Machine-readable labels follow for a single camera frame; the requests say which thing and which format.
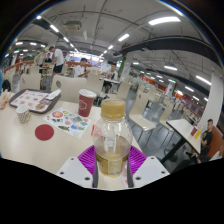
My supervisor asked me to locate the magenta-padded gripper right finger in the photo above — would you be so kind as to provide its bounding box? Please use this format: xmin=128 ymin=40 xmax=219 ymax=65
xmin=126 ymin=145 xmax=171 ymax=189

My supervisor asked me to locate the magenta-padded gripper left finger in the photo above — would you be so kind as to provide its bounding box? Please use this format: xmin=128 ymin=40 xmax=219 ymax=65
xmin=55 ymin=145 xmax=100 ymax=189

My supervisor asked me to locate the clear bottle with yellow drink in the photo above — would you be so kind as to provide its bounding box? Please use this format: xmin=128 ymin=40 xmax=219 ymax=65
xmin=92 ymin=98 xmax=134 ymax=178

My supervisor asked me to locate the small red sauce packet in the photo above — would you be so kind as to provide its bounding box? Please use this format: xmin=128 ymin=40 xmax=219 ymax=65
xmin=90 ymin=123 xmax=98 ymax=137

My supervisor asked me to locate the colourful printed paper sheet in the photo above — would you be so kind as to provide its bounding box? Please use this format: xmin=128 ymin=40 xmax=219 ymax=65
xmin=42 ymin=107 xmax=92 ymax=140

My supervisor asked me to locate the flat round red coaster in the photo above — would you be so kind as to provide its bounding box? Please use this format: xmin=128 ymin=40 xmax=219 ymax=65
xmin=34 ymin=123 xmax=55 ymax=142

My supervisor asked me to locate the neighbouring beige table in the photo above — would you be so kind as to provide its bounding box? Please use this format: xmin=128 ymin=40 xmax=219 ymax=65
xmin=159 ymin=118 xmax=204 ymax=164

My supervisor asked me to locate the group of beige chairs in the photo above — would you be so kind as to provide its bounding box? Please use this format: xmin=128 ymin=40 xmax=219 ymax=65
xmin=126 ymin=74 xmax=188 ymax=148

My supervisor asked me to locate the red paper cup with lid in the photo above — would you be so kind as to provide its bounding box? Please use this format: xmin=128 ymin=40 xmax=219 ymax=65
xmin=77 ymin=88 xmax=98 ymax=118

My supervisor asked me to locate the white patterned mug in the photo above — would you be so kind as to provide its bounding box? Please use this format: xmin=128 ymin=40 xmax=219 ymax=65
xmin=15 ymin=104 xmax=33 ymax=125

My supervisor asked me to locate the crumpled white napkin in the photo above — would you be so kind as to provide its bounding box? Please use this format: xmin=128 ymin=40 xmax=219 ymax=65
xmin=44 ymin=88 xmax=63 ymax=101

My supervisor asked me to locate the brown food tray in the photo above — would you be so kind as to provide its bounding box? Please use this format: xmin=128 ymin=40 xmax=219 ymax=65
xmin=8 ymin=89 xmax=62 ymax=114

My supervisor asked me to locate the black backpack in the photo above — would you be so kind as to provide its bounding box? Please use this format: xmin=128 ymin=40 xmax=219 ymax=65
xmin=1 ymin=79 xmax=12 ymax=93

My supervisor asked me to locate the ceiling air conditioner unit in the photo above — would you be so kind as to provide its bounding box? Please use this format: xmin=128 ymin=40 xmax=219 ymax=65
xmin=63 ymin=20 xmax=83 ymax=32

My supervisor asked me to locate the group of ceiling lights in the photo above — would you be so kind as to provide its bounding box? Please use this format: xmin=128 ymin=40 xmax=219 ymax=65
xmin=4 ymin=14 xmax=214 ymax=104

